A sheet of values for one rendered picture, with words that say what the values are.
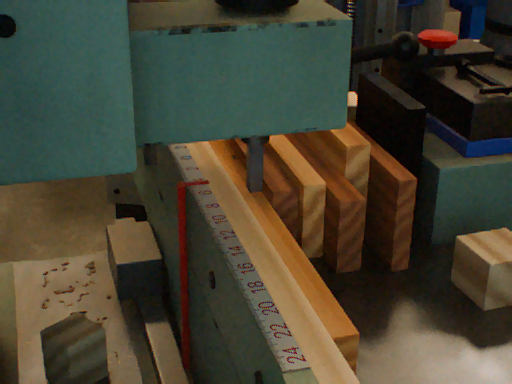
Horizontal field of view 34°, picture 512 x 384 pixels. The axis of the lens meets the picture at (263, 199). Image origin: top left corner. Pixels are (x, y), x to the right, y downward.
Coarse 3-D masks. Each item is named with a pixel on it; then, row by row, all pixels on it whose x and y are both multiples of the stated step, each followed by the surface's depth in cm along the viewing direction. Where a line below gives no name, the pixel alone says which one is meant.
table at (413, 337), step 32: (160, 192) 66; (160, 224) 68; (416, 256) 57; (448, 256) 57; (192, 288) 56; (352, 288) 53; (384, 288) 53; (416, 288) 53; (448, 288) 53; (192, 320) 57; (352, 320) 50; (384, 320) 50; (416, 320) 50; (448, 320) 50; (480, 320) 50; (224, 352) 48; (384, 352) 47; (416, 352) 47; (448, 352) 47; (480, 352) 47
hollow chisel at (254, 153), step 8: (248, 152) 54; (256, 152) 53; (248, 160) 54; (256, 160) 54; (248, 168) 54; (256, 168) 54; (248, 176) 54; (256, 176) 54; (248, 184) 55; (256, 184) 54
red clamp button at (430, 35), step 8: (424, 32) 64; (432, 32) 64; (440, 32) 64; (448, 32) 64; (424, 40) 63; (432, 40) 63; (440, 40) 62; (448, 40) 63; (456, 40) 63; (432, 48) 63; (440, 48) 63
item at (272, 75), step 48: (192, 0) 52; (144, 48) 45; (192, 48) 46; (240, 48) 47; (288, 48) 48; (336, 48) 49; (144, 96) 46; (192, 96) 47; (240, 96) 48; (288, 96) 49; (336, 96) 50; (144, 144) 48
